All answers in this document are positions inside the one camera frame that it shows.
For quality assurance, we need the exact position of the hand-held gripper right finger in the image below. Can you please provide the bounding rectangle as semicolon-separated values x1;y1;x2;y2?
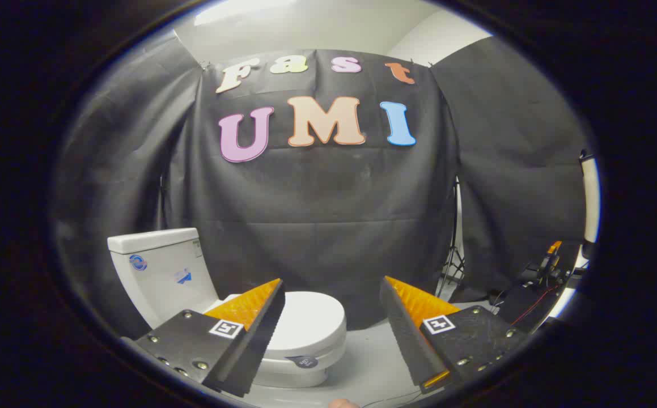
379;276;528;395

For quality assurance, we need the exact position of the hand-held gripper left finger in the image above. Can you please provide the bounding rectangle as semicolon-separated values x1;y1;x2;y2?
134;278;286;398

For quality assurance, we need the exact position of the white toilet lid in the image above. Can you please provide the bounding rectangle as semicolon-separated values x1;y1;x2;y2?
215;291;347;359

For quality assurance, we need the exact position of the white ceramic toilet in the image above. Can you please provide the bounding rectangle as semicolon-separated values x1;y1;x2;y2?
107;228;347;389

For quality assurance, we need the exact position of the white toilet tank cover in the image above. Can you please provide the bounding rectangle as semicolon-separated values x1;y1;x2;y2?
107;228;201;254

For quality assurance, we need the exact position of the black tripod stand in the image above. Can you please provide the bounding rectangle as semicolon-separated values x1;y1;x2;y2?
438;176;468;299

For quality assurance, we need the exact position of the orange and black device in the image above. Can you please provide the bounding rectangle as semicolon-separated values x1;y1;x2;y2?
518;241;573;290

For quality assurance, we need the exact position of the black backdrop cloth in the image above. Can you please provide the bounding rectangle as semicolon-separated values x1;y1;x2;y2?
50;34;590;341

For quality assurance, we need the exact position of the white light panel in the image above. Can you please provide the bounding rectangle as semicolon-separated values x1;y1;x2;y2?
579;150;600;245

